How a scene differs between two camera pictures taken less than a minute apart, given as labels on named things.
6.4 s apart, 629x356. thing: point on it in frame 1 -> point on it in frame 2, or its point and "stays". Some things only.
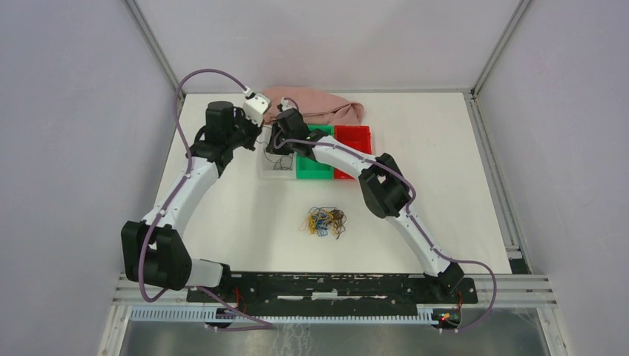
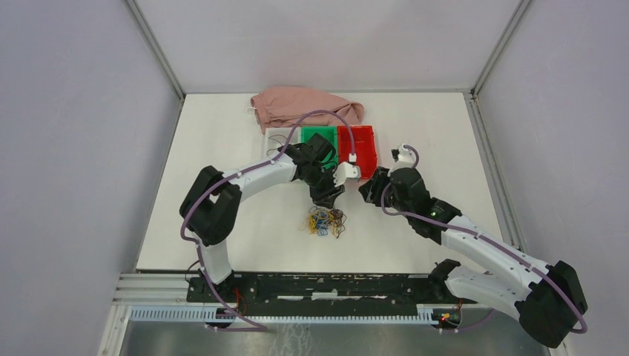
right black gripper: [276, 130] -> [371, 189]
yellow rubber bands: [338, 221] stays
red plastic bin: [357, 136] stays
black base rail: [343, 290] stays
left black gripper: [256, 129] -> [327, 197]
